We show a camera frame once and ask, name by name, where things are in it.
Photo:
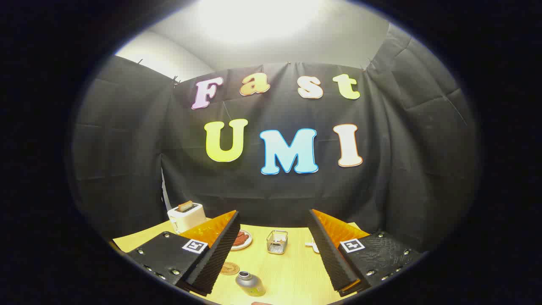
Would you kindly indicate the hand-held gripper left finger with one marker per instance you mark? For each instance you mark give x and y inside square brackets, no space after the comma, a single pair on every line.
[220,254]

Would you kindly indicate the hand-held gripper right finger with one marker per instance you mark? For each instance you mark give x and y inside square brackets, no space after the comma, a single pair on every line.
[330,258]

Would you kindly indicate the round cork coaster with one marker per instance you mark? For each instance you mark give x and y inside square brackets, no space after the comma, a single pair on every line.
[229,268]

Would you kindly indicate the silver bottle with green label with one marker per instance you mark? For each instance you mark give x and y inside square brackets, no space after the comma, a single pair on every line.
[250,284]

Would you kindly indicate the small white object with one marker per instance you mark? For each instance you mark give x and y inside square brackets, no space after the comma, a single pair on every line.
[313,245]

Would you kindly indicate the red meat slice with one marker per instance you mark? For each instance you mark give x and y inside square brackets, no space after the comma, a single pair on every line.
[239,242]
[243,236]

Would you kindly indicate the white plate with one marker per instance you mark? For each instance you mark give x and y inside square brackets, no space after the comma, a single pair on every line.
[247,245]

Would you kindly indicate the wooden table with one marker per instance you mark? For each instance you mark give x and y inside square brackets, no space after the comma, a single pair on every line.
[292,275]

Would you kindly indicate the cream toaster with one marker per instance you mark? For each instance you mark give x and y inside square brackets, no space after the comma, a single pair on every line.
[188,218]

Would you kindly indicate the toast slice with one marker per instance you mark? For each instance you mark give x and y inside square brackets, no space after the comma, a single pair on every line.
[185,206]

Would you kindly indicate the black backdrop cloth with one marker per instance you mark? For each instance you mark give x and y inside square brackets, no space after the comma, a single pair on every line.
[275,199]

